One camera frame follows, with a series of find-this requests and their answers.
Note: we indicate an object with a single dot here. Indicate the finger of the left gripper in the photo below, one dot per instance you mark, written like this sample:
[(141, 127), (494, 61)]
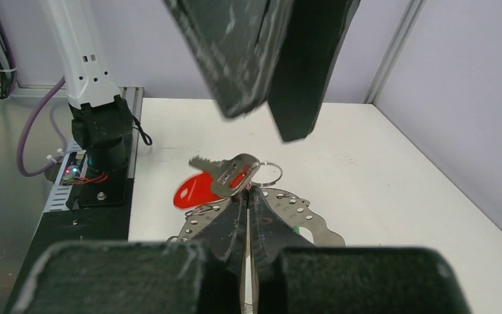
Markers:
[(236, 45), (314, 38)]

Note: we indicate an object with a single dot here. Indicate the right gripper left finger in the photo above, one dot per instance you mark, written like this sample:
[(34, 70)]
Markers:
[(202, 275)]

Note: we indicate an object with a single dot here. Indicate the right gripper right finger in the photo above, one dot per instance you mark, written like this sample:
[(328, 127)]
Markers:
[(291, 275)]

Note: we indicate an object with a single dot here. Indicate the red tag key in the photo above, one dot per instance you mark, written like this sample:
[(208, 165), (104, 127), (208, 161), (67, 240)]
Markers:
[(220, 180)]

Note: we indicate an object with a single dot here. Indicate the green tag key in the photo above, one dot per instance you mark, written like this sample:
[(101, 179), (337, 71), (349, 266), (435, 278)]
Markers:
[(304, 232)]

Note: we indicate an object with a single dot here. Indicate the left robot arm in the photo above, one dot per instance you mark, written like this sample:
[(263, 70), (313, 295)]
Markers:
[(102, 122)]

